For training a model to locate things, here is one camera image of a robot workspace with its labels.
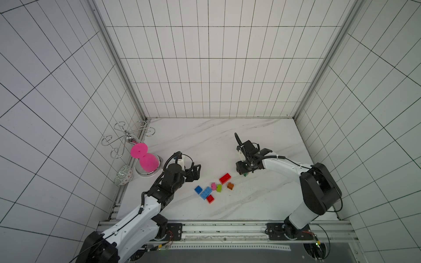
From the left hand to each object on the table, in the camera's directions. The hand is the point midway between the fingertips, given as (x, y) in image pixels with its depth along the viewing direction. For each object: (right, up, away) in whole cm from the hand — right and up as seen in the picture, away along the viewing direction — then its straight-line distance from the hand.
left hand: (192, 169), depth 84 cm
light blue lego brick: (+7, -13, 0) cm, 15 cm away
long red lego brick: (+18, -7, +5) cm, 19 cm away
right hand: (+27, 0, +9) cm, 29 cm away
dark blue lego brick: (+3, -12, +2) cm, 12 cm away
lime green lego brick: (+14, -10, +1) cm, 18 cm away
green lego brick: (+29, -5, +6) cm, 30 cm away
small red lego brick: (+10, -15, -2) cm, 18 cm away
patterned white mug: (-39, -5, +6) cm, 40 cm away
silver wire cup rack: (-28, +17, -10) cm, 34 cm away
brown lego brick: (+20, -10, +2) cm, 23 cm away
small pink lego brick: (+12, -10, +2) cm, 15 cm away
